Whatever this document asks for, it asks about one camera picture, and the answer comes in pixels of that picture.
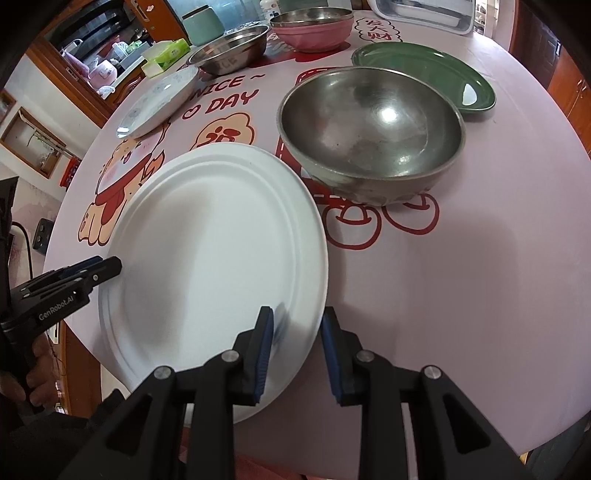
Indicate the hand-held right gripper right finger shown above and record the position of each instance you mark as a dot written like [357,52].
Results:
[330,357]

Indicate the teal canister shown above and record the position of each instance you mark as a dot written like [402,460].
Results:
[203,27]

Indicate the green plate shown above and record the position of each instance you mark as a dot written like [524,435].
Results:
[415,69]

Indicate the white paper plate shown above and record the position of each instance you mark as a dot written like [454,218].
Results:
[207,258]

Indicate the pink steel-lined bowl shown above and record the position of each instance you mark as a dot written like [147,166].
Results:
[314,38]

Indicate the white sterilizer cabinet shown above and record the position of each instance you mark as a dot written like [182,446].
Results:
[415,18]

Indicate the red basket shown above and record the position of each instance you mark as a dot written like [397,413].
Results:
[69,171]

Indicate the pink pot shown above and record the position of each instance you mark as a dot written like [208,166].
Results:
[104,74]

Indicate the green tissue box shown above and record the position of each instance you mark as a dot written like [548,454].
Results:
[166,53]

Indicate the wooden wall frame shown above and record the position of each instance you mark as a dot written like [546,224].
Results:
[7,106]
[34,147]

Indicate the black wall socket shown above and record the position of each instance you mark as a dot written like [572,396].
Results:
[44,236]

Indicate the person's left hand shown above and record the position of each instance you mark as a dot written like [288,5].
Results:
[44,369]

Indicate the white floral plate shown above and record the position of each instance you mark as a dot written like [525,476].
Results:
[157,99]

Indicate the wooden drawer cabinet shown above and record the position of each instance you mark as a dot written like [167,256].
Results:
[570,101]

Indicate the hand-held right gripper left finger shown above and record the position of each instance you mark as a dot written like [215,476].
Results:
[264,355]

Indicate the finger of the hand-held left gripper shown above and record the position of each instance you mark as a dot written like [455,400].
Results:
[81,267]
[99,274]

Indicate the shiny steel bowl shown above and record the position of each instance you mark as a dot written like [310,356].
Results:
[231,46]

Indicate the large dull steel bowl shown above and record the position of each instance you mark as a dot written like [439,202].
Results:
[369,129]

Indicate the wooden kitchen cabinet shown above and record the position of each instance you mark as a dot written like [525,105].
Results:
[152,14]

